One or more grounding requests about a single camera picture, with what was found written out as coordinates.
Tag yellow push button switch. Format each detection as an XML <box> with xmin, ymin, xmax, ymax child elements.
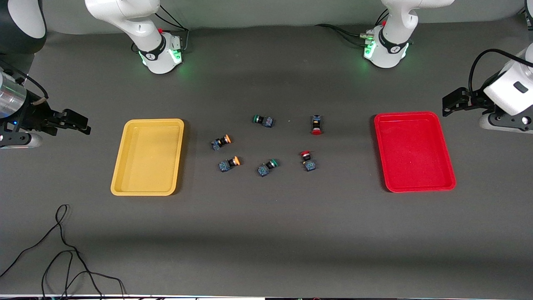
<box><xmin>211</xmin><ymin>134</ymin><xmax>232</xmax><ymax>151</ymax></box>
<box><xmin>218</xmin><ymin>156</ymin><xmax>241</xmax><ymax>173</ymax></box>

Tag red plastic tray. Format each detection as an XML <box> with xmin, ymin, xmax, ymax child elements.
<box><xmin>374</xmin><ymin>111</ymin><xmax>457</xmax><ymax>193</ymax></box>

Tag yellow plastic tray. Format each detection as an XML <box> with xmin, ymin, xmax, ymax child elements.
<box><xmin>110</xmin><ymin>118</ymin><xmax>185</xmax><ymax>196</ymax></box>

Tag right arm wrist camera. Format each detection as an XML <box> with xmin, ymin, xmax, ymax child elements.
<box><xmin>0</xmin><ymin>132</ymin><xmax>43</xmax><ymax>149</ymax></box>

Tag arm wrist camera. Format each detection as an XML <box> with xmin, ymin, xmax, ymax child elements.
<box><xmin>479</xmin><ymin>109</ymin><xmax>533</xmax><ymax>134</ymax></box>
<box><xmin>0</xmin><ymin>132</ymin><xmax>43</xmax><ymax>149</ymax></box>

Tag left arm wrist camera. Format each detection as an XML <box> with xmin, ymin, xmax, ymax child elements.
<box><xmin>479</xmin><ymin>109</ymin><xmax>533</xmax><ymax>134</ymax></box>

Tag left arm black wrist cable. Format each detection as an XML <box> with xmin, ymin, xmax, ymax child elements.
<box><xmin>468</xmin><ymin>49</ymin><xmax>533</xmax><ymax>97</ymax></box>

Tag arm black wrist cable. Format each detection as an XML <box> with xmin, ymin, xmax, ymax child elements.
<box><xmin>0</xmin><ymin>60</ymin><xmax>50</xmax><ymax>103</ymax></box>
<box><xmin>468</xmin><ymin>49</ymin><xmax>533</xmax><ymax>97</ymax></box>

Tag right arm black wrist cable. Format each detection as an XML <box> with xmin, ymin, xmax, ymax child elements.
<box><xmin>0</xmin><ymin>60</ymin><xmax>50</xmax><ymax>103</ymax></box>

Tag thin black loose cable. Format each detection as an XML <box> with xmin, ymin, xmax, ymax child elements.
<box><xmin>0</xmin><ymin>204</ymin><xmax>125</xmax><ymax>300</ymax></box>

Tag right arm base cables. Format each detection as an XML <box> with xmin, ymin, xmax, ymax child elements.
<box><xmin>148</xmin><ymin>2</ymin><xmax>191</xmax><ymax>54</ymax></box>

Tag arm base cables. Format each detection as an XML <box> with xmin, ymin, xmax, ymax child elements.
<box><xmin>148</xmin><ymin>2</ymin><xmax>191</xmax><ymax>54</ymax></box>
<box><xmin>314</xmin><ymin>8</ymin><xmax>390</xmax><ymax>47</ymax></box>

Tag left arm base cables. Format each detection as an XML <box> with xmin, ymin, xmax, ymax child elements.
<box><xmin>314</xmin><ymin>8</ymin><xmax>390</xmax><ymax>47</ymax></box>

